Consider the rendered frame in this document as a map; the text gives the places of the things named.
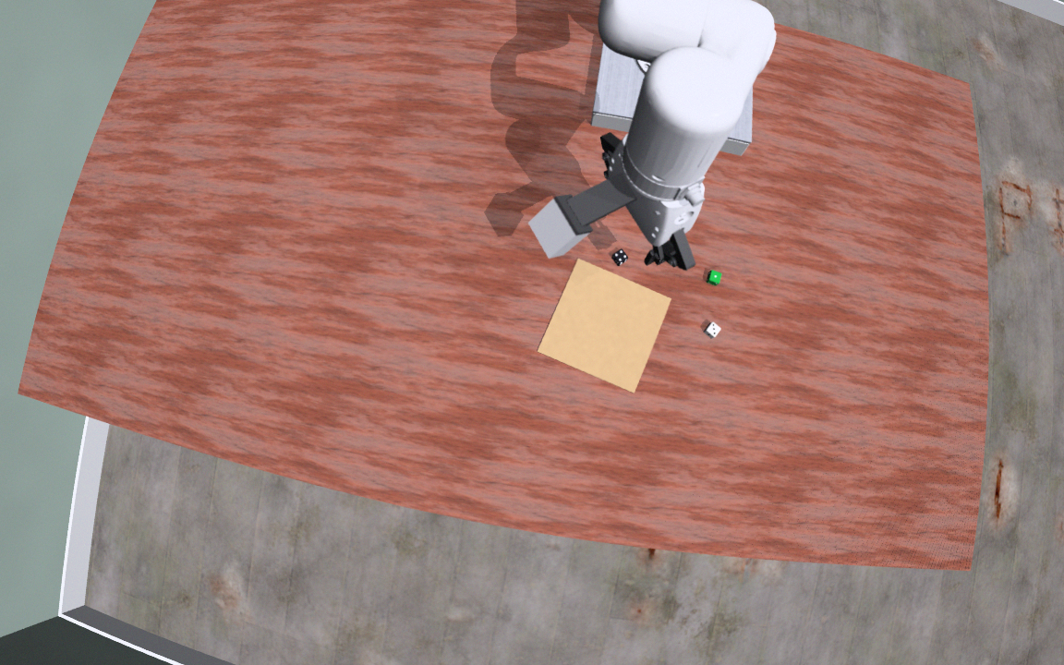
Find tan square mat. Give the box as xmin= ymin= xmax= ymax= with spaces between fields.
xmin=538 ymin=259 xmax=671 ymax=393

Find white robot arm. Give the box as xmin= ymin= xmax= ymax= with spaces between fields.
xmin=528 ymin=0 xmax=776 ymax=259

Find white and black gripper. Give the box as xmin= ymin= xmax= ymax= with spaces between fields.
xmin=600 ymin=133 xmax=703 ymax=271

